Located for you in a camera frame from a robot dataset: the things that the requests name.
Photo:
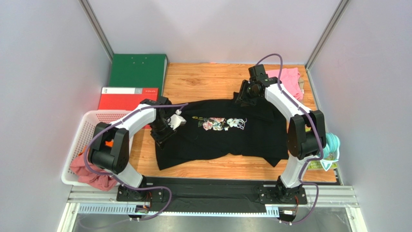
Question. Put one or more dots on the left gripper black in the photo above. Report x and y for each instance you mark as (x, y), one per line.
(160, 139)

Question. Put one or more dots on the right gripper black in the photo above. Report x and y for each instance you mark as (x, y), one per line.
(243, 97)

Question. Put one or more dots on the black floral t shirt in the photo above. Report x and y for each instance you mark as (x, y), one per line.
(215, 128)

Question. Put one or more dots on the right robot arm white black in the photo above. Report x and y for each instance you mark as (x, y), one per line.
(306, 133)

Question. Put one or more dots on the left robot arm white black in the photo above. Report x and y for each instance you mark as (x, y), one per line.
(121, 132)

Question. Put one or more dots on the folded pink t shirt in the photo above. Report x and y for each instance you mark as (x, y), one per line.
(290, 78)

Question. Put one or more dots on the orange t shirt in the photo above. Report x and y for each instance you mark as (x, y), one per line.
(107, 146)

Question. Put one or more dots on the folded beige t shirt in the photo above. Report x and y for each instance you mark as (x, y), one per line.
(301, 83)

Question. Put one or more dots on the white plastic laundry basket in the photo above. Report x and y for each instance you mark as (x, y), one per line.
(83, 136)

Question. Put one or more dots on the dusty pink t shirt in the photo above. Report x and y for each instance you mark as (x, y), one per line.
(101, 182)

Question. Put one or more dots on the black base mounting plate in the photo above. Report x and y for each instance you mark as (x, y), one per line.
(209, 195)

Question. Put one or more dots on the green book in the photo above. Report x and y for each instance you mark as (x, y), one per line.
(322, 165)

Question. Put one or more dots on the teal headphones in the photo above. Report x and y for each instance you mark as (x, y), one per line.
(332, 147)

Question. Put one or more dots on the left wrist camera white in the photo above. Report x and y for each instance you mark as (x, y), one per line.
(176, 120)

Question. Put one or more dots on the red ring binder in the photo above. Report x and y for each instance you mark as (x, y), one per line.
(116, 102)

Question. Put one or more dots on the green ring binder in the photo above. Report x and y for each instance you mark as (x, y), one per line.
(139, 70)

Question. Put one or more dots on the aluminium frame rail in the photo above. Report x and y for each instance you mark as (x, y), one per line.
(93, 201)

